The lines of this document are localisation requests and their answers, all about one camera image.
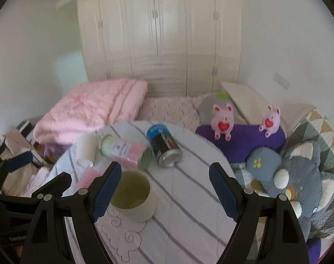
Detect pale green cup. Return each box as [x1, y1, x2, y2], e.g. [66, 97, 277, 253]
[110, 170, 157, 223]

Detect small pink cup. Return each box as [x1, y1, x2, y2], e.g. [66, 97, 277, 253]
[76, 167, 102, 189]

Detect white plastic cup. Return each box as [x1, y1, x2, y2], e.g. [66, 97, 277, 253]
[76, 134, 98, 167]

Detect grey koala plush pillow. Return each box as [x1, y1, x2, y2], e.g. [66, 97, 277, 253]
[246, 141, 334, 240]

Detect triangle patterned bedsheet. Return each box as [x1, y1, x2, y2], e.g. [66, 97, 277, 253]
[229, 162, 270, 196]

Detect white striped table cloth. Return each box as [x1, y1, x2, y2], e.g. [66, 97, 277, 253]
[45, 120, 239, 264]

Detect purple cushion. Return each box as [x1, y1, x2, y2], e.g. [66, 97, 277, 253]
[196, 124, 286, 163]

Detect triangle patterned pillow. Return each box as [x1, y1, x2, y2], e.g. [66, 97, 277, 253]
[281, 110, 334, 174]

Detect right pink bunny plush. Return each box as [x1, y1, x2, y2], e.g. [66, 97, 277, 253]
[258, 106, 281, 138]

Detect pink bunny plush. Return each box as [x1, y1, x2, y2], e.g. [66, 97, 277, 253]
[210, 103, 234, 141]
[258, 106, 281, 138]

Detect pink green-lidded canister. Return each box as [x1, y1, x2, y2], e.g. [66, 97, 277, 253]
[100, 135, 153, 171]

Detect pink folded quilt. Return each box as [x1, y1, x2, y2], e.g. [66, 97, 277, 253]
[33, 77, 148, 145]

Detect left pink bunny plush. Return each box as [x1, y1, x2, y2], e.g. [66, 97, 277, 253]
[210, 103, 234, 141]

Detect blue black metal can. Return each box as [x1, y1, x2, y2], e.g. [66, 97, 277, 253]
[147, 123, 183, 167]

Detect cream white wardrobe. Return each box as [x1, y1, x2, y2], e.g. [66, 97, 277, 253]
[77, 0, 242, 97]

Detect wall switch plate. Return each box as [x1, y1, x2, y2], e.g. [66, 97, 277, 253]
[274, 72, 290, 90]

